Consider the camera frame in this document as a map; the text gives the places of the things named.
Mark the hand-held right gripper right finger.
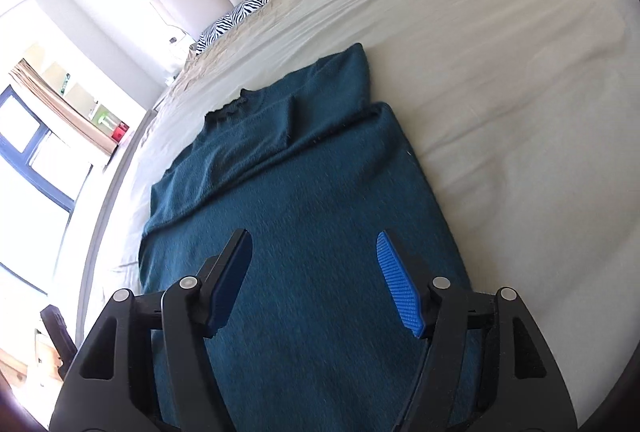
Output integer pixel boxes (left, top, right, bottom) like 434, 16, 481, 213
375, 231, 576, 432

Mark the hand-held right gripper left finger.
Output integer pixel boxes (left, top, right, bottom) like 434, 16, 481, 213
49, 228, 252, 432

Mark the teal knit sweater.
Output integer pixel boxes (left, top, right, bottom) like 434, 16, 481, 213
139, 43, 488, 432

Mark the black object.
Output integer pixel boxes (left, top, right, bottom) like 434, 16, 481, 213
40, 305, 77, 370

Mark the dark framed window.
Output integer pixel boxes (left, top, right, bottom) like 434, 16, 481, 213
0, 82, 96, 213

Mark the beige bed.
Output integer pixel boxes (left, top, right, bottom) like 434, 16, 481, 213
75, 0, 637, 432

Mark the beige curtain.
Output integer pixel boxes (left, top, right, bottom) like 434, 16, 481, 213
7, 60, 118, 158

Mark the white open shelf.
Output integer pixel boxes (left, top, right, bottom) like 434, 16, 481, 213
20, 42, 132, 148

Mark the zebra print pillow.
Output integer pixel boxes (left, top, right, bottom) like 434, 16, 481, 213
195, 0, 271, 56

